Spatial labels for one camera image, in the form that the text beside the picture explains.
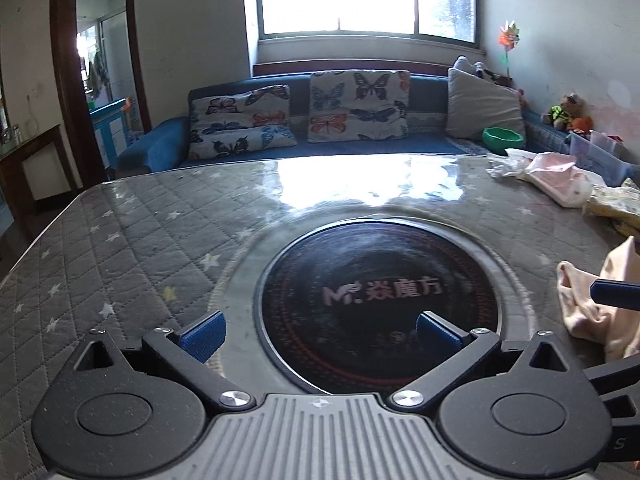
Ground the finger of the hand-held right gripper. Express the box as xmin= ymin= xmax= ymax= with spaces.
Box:
xmin=590 ymin=277 xmax=640 ymax=311
xmin=582 ymin=352 xmax=640 ymax=396

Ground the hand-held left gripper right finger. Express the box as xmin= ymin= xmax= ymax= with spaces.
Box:
xmin=390 ymin=311 xmax=578 ymax=407

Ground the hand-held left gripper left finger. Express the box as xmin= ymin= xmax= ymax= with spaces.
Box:
xmin=70 ymin=311 xmax=255 ymax=409

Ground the cream sweatshirt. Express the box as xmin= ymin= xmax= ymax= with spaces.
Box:
xmin=556 ymin=236 xmax=640 ymax=362

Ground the yellow floral blanket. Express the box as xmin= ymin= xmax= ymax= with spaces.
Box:
xmin=585 ymin=177 xmax=640 ymax=239

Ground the round black induction cooker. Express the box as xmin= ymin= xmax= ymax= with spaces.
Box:
xmin=215 ymin=212 xmax=542 ymax=397

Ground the pink garment in clear bag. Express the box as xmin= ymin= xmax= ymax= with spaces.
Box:
xmin=520 ymin=152 xmax=607 ymax=208

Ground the clear plastic storage box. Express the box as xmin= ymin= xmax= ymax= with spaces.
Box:
xmin=567 ymin=130 xmax=632 ymax=186

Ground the white plastic bag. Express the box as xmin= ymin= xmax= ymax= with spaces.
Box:
xmin=487 ymin=149 xmax=532 ymax=181

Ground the teddy bear in green vest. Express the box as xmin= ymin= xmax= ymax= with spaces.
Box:
xmin=542 ymin=92 xmax=584 ymax=131

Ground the green plastic bowl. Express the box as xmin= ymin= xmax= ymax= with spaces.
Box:
xmin=482 ymin=127 xmax=526 ymax=151

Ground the blue sofa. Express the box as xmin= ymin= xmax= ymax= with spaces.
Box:
xmin=117 ymin=71 xmax=640 ymax=183

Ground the long butterfly print cushion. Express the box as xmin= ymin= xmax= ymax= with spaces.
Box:
xmin=189 ymin=85 xmax=297 ymax=160

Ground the blue crib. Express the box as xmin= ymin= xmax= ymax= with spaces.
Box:
xmin=90 ymin=97 xmax=137 ymax=171

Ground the plain grey cushion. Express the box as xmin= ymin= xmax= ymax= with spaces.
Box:
xmin=446 ymin=67 xmax=527 ymax=148

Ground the dark wooden cabinet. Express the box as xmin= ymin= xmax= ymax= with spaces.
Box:
xmin=0 ymin=125 xmax=77 ymax=242

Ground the square butterfly print cushion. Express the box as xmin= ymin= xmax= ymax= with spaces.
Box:
xmin=307 ymin=71 xmax=412 ymax=143

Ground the black and white plush toy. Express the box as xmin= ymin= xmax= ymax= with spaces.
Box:
xmin=452 ymin=56 xmax=512 ymax=86

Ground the colourful pinwheel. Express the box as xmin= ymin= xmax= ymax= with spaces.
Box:
xmin=497 ymin=20 xmax=522 ymax=87

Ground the dark wooden door frame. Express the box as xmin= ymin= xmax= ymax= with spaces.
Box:
xmin=50 ymin=0 xmax=152 ymax=183

